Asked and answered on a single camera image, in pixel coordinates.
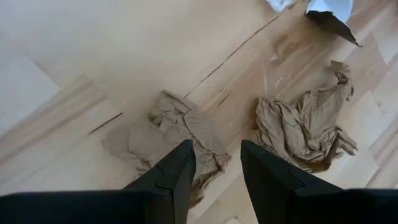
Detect white paper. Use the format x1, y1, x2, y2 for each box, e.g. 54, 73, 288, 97
264, 0, 309, 14

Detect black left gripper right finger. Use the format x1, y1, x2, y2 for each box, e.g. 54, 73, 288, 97
240, 139, 398, 224

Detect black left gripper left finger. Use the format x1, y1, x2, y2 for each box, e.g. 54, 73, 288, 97
0, 139, 197, 224

